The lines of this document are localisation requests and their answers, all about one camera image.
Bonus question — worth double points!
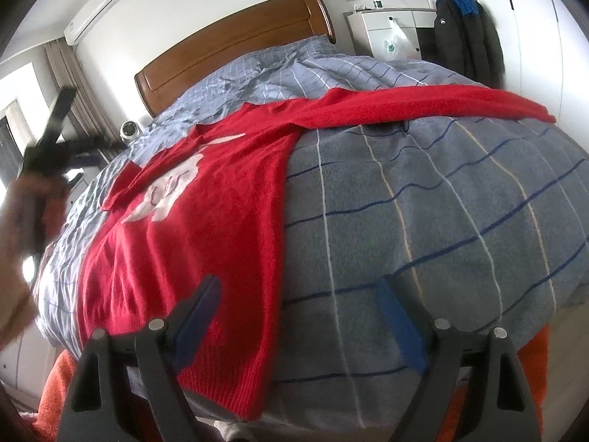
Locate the white wardrobe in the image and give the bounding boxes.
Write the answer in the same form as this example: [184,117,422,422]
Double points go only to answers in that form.
[479,0,589,157]

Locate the white cabinet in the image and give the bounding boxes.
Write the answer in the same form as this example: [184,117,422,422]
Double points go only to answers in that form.
[346,7,438,62]

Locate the black jacket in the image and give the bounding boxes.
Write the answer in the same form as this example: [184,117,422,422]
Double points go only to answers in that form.
[433,0,507,89]

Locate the bed with grey striped sheet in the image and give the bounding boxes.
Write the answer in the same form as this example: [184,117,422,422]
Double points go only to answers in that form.
[34,37,489,351]

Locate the white plastic bag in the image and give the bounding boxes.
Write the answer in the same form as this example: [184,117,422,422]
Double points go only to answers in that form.
[383,18,419,62]

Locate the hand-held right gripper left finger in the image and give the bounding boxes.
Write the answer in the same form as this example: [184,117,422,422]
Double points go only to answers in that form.
[57,275,222,442]

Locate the window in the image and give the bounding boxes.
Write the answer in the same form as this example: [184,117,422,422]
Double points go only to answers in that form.
[0,64,51,194]

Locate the blue plaid fleece blanket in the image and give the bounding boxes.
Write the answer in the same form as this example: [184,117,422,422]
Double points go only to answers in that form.
[258,113,589,406]

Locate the blue cloth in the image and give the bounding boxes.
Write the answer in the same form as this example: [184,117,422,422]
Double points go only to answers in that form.
[436,0,482,17]

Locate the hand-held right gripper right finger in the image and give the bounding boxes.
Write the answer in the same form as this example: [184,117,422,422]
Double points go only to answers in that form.
[376,275,543,442]

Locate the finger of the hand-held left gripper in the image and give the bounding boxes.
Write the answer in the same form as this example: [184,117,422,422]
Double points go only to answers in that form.
[55,136,126,169]
[39,87,78,148]

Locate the white air conditioner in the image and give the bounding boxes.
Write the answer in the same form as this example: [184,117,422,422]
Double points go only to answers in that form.
[63,0,125,47]

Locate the white security camera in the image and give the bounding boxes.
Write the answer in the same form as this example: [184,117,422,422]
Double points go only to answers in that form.
[120,120,144,143]

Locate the wooden headboard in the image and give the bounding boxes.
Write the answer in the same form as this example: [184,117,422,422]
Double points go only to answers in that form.
[134,0,336,118]

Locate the beige curtain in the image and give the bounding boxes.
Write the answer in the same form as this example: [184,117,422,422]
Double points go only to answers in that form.
[45,39,123,148]

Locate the orange cloth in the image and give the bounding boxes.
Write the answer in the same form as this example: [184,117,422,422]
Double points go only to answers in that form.
[34,325,553,442]

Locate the red towel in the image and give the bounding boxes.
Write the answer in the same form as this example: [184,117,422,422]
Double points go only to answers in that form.
[78,84,557,422]

